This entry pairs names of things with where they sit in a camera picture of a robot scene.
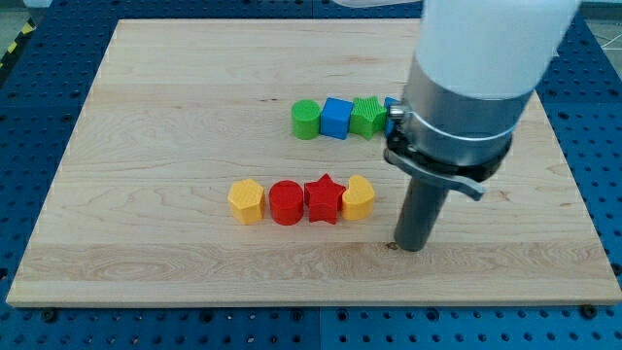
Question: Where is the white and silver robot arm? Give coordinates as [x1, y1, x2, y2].
[384, 0, 579, 200]

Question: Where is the blue triangle block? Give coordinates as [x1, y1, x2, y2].
[383, 96, 401, 139]

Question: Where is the red star block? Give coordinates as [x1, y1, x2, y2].
[304, 173, 346, 225]

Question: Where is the red cylinder block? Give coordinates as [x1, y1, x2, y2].
[268, 180, 304, 226]

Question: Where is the yellow heart block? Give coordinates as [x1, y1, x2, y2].
[342, 175, 375, 221]

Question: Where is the blue cube block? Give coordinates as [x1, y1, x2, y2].
[320, 97, 354, 140]

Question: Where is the green cylinder block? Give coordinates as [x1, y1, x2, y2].
[291, 99, 321, 140]

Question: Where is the yellow hexagon block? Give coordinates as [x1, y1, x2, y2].
[227, 179, 265, 225]

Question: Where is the green star block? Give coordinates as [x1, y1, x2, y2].
[349, 95, 387, 140]

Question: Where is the grey cylindrical pointer tool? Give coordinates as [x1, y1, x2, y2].
[394, 178, 448, 252]

